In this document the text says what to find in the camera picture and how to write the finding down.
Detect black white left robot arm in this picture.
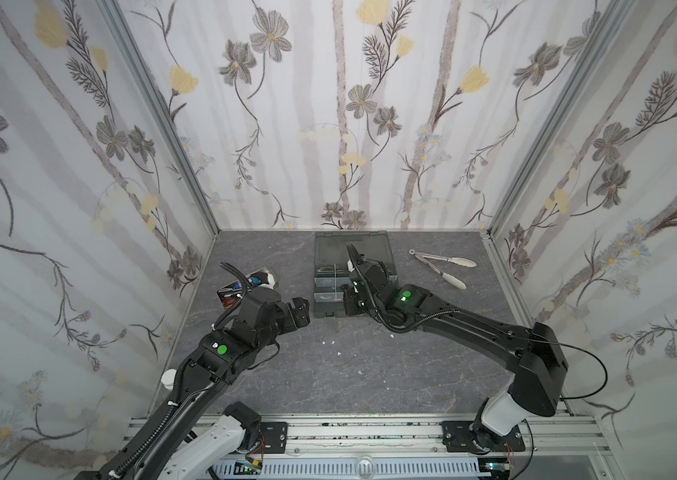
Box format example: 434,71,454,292
77,263,310,479

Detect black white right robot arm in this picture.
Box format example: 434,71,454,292
344,244,570,455

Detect green plastic organizer box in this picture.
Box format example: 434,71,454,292
314,230,398,318

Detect metal tray with tools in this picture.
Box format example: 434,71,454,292
216,267,274,308

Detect metal tongs with white tips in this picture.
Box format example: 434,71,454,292
409,248,478,291

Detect white plastic bottle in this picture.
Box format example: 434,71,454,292
160,369,178,391

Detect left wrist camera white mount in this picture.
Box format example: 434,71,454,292
248,270,278,289

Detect aluminium rail frame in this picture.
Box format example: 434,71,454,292
196,408,624,479

